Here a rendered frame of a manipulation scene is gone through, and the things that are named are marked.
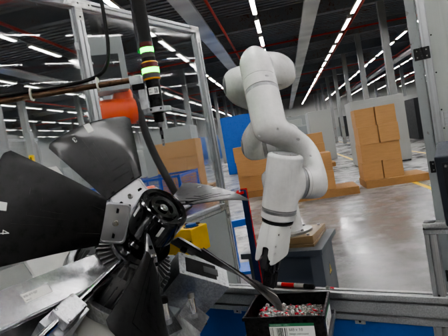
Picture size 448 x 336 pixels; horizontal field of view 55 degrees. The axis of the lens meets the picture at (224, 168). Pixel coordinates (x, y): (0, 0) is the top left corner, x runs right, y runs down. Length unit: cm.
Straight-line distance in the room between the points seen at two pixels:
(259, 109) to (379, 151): 810
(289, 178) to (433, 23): 183
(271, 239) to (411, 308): 47
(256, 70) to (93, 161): 48
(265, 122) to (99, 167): 43
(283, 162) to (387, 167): 825
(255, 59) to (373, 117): 799
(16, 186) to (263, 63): 66
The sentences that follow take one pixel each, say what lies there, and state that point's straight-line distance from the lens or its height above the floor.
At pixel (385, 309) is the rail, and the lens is 132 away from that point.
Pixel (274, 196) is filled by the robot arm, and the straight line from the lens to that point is 99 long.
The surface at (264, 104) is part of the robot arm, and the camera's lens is 107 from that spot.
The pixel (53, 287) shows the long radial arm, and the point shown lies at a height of 111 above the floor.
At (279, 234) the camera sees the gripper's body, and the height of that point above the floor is 111.
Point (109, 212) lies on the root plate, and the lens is 98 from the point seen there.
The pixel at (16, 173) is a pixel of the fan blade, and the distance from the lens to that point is 93.
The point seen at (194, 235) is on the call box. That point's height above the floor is 105.
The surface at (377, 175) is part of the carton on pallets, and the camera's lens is 915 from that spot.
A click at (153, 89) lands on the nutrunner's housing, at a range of 109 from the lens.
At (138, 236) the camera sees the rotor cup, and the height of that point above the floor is 117.
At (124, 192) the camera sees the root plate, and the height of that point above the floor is 127.
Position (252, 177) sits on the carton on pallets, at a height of 46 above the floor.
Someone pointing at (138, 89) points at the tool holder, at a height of 151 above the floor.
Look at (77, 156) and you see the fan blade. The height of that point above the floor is 137.
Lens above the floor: 134
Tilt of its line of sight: 3 degrees down
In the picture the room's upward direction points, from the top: 10 degrees counter-clockwise
